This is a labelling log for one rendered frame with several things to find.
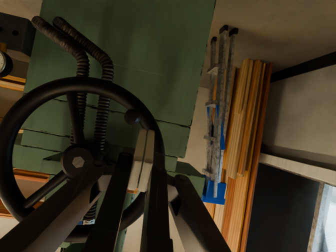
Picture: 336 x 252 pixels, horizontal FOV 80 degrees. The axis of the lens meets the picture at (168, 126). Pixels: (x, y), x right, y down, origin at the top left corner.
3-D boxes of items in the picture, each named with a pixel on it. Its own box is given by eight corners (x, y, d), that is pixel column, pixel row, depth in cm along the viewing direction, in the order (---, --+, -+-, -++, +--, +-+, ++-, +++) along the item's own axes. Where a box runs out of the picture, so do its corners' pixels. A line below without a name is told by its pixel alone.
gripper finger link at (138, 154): (135, 191, 17) (126, 190, 17) (142, 152, 23) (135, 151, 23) (142, 160, 16) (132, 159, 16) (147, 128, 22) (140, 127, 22)
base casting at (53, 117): (192, 127, 56) (186, 159, 55) (168, 125, 113) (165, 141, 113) (20, 91, 50) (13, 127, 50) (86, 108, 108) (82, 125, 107)
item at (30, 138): (177, 157, 55) (175, 172, 55) (168, 148, 76) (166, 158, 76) (23, 129, 51) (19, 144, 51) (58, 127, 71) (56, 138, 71)
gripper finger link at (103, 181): (125, 196, 15) (84, 190, 15) (133, 161, 20) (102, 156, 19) (128, 180, 15) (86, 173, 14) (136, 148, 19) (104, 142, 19)
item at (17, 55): (27, 18, 47) (20, 51, 47) (51, 39, 59) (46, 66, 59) (-12, 8, 46) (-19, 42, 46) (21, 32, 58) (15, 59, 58)
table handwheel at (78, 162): (65, 287, 33) (-63, 151, 31) (95, 225, 53) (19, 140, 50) (200, 171, 35) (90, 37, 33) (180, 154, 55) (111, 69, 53)
